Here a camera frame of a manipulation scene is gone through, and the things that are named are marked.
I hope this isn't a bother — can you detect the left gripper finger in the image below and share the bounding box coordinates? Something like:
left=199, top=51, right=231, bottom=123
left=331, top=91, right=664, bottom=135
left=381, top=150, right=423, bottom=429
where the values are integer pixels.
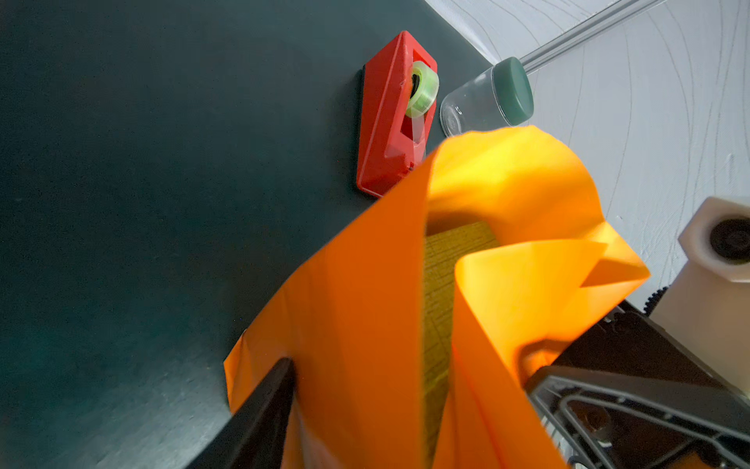
left=188, top=358, right=296, bottom=468

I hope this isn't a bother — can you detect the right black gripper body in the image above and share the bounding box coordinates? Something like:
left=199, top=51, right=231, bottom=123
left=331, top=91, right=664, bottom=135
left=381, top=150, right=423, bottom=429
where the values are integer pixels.
left=554, top=301, right=727, bottom=387

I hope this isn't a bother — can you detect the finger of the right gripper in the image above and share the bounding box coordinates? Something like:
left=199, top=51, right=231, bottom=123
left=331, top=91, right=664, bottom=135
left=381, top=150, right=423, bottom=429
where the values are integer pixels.
left=525, top=365, right=749, bottom=468

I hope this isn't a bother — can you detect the glass jar green lid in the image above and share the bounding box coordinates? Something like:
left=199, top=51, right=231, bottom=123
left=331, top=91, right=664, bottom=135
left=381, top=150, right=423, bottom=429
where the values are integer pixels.
left=439, top=57, right=535, bottom=137

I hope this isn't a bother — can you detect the green table mat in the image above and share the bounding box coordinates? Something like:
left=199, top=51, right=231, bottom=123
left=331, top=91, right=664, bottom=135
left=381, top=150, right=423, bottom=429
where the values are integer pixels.
left=1, top=1, right=488, bottom=468

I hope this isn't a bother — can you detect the red tape dispenser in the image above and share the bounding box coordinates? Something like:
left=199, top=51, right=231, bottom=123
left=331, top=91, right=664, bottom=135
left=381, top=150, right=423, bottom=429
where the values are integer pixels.
left=355, top=31, right=439, bottom=197

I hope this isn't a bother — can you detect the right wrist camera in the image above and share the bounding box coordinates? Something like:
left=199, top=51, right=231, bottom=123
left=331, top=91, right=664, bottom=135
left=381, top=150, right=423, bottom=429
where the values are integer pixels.
left=650, top=197, right=749, bottom=395

